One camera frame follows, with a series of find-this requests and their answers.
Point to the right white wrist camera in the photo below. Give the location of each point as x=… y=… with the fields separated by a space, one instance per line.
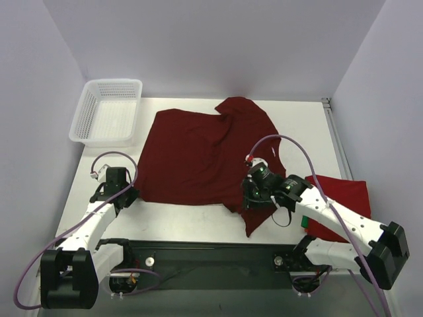
x=255 y=163

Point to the dark red t shirt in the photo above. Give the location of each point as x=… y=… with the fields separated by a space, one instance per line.
x=191 y=158

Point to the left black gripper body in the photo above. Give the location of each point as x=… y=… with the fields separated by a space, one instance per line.
x=129 y=197

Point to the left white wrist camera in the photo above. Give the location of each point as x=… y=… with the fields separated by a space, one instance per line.
x=99 y=176

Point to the folded bright red t shirt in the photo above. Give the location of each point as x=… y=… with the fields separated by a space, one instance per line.
x=349 y=193

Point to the aluminium right side rail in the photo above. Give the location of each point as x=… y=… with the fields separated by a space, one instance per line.
x=336 y=141

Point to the white plastic mesh basket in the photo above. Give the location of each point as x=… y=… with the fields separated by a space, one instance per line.
x=106 y=113

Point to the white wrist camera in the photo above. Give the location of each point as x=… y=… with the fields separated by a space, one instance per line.
x=255 y=163
x=99 y=176

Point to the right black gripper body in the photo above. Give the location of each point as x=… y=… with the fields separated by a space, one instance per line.
x=250 y=191

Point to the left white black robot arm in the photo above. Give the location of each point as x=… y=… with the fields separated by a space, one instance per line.
x=70 y=275

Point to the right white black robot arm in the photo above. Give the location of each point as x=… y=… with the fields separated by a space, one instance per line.
x=378 y=251

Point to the folded green t shirt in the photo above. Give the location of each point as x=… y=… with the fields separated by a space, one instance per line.
x=305 y=223

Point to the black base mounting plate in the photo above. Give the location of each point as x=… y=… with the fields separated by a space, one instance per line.
x=213 y=267

